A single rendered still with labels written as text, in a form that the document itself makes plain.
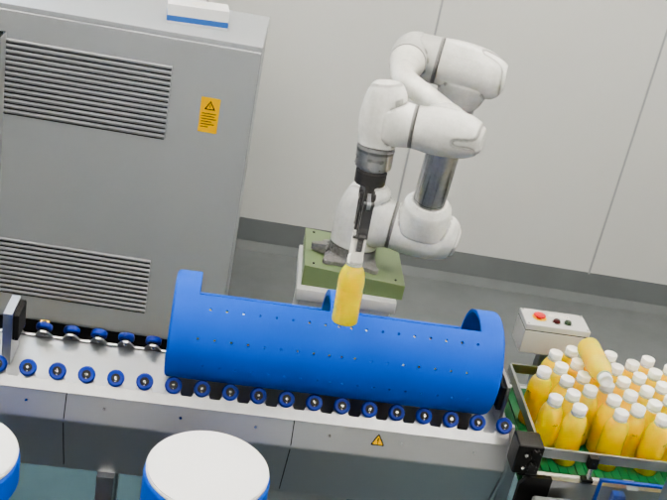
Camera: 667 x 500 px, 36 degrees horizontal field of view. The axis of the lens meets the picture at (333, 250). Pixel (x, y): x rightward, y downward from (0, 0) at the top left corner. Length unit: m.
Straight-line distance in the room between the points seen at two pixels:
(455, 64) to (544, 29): 2.57
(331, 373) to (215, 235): 1.74
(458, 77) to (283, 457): 1.14
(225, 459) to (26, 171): 2.22
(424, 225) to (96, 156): 1.60
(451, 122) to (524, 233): 3.47
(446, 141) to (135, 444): 1.18
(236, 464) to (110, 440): 0.56
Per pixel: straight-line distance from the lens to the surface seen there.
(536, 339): 3.16
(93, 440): 2.87
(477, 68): 2.87
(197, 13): 4.18
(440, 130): 2.35
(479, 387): 2.75
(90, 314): 4.59
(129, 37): 4.08
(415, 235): 3.21
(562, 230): 5.83
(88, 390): 2.78
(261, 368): 2.67
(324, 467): 2.89
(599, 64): 5.53
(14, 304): 2.83
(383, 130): 2.36
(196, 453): 2.42
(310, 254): 3.31
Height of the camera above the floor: 2.52
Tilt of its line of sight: 26 degrees down
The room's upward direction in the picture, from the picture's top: 11 degrees clockwise
